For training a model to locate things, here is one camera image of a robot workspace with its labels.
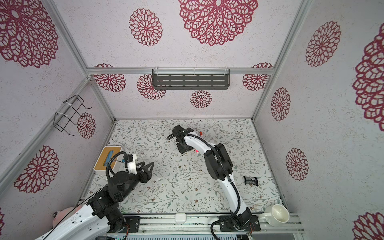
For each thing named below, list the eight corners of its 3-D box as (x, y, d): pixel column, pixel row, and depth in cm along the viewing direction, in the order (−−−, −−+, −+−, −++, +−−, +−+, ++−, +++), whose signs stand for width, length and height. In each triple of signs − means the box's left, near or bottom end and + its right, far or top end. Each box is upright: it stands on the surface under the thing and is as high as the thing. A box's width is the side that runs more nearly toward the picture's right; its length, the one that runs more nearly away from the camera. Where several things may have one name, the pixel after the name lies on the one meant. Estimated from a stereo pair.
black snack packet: (244, 184, 89) (245, 182, 87) (243, 177, 92) (244, 175, 90) (256, 185, 88) (258, 183, 86) (255, 179, 91) (257, 177, 89)
